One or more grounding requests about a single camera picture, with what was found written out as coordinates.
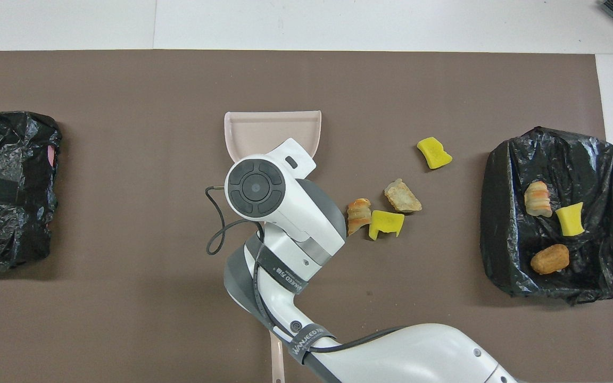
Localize yellow sponge piece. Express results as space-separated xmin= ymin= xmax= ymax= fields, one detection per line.
xmin=555 ymin=202 xmax=586 ymax=237
xmin=368 ymin=210 xmax=405 ymax=241
xmin=417 ymin=137 xmax=453 ymax=170

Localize black trash bag bin pink spot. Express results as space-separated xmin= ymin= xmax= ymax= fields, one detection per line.
xmin=0 ymin=111 xmax=63 ymax=269

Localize orange croissant piece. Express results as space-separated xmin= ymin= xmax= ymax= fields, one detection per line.
xmin=347 ymin=198 xmax=372 ymax=237

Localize brown table mat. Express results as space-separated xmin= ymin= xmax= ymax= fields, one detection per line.
xmin=0 ymin=50 xmax=613 ymax=383

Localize beige plastic dustpan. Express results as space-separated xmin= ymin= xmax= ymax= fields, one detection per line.
xmin=224 ymin=111 xmax=322 ymax=164

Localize pale bread chunk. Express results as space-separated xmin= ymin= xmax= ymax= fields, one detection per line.
xmin=384 ymin=178 xmax=423 ymax=213

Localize pale striped bread piece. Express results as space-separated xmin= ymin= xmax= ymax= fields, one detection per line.
xmin=524 ymin=181 xmax=553 ymax=218

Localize brown bread roll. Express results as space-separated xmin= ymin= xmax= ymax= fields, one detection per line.
xmin=531 ymin=244 xmax=571 ymax=275

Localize beige hand brush black bristles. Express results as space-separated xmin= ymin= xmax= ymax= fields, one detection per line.
xmin=269 ymin=329 xmax=287 ymax=383

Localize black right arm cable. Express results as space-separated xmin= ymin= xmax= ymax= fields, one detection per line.
xmin=205 ymin=186 xmax=408 ymax=354

